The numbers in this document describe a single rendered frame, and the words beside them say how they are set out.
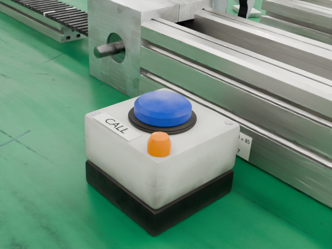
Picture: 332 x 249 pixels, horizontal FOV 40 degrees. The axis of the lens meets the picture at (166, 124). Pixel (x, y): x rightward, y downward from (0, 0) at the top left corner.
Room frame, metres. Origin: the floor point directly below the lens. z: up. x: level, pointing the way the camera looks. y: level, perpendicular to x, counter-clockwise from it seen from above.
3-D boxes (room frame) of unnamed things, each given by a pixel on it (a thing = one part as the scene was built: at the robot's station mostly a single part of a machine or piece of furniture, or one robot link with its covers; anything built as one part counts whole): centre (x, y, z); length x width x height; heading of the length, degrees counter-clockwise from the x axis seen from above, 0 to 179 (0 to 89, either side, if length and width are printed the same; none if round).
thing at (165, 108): (0.28, 0.00, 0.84); 0.04 x 0.04 x 0.02
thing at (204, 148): (0.29, 0.00, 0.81); 0.10 x 0.08 x 0.06; 134
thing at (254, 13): (0.80, -0.13, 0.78); 0.05 x 0.03 x 0.01; 21
